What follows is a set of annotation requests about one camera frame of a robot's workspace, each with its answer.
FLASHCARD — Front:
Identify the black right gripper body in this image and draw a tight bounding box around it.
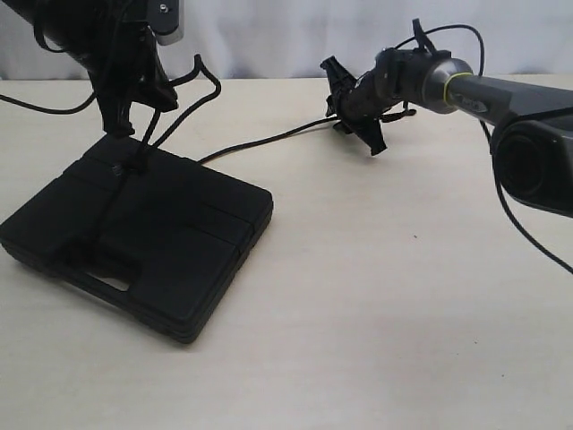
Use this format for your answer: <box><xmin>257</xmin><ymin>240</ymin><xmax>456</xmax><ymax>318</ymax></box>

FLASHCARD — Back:
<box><xmin>333</xmin><ymin>73</ymin><xmax>381</xmax><ymax>125</ymax></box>

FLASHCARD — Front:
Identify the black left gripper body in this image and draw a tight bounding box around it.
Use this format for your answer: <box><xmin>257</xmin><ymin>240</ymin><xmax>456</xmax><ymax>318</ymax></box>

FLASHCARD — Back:
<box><xmin>89</xmin><ymin>26</ymin><xmax>165</xmax><ymax>108</ymax></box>

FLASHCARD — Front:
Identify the black braided rope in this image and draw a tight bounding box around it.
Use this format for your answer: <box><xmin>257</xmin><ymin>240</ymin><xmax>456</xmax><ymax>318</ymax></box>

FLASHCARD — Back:
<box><xmin>66</xmin><ymin>53</ymin><xmax>341</xmax><ymax>270</ymax></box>

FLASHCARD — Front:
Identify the black plastic tool case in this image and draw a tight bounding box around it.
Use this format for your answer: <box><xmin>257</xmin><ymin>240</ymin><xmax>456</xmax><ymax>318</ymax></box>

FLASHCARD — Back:
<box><xmin>1</xmin><ymin>136</ymin><xmax>274</xmax><ymax>344</ymax></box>

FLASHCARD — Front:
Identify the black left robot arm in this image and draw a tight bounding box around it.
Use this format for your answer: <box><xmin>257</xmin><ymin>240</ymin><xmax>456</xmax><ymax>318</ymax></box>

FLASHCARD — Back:
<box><xmin>5</xmin><ymin>1</ymin><xmax>183</xmax><ymax>138</ymax></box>

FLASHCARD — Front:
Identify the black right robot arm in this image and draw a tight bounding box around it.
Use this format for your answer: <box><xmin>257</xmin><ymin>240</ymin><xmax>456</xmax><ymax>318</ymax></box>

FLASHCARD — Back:
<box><xmin>321</xmin><ymin>48</ymin><xmax>572</xmax><ymax>217</ymax></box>

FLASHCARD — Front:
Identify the white backdrop curtain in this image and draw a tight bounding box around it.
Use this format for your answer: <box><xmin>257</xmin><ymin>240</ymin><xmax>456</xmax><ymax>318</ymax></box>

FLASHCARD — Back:
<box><xmin>0</xmin><ymin>0</ymin><xmax>573</xmax><ymax>82</ymax></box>

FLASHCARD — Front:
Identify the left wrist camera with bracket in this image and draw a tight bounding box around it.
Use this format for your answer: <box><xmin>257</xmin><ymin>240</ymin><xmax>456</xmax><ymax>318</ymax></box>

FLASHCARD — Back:
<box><xmin>145</xmin><ymin>0</ymin><xmax>184</xmax><ymax>47</ymax></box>

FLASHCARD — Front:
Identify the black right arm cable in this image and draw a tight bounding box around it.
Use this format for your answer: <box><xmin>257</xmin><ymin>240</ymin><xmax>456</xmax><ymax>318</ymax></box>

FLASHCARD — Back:
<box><xmin>393</xmin><ymin>17</ymin><xmax>573</xmax><ymax>274</ymax></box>

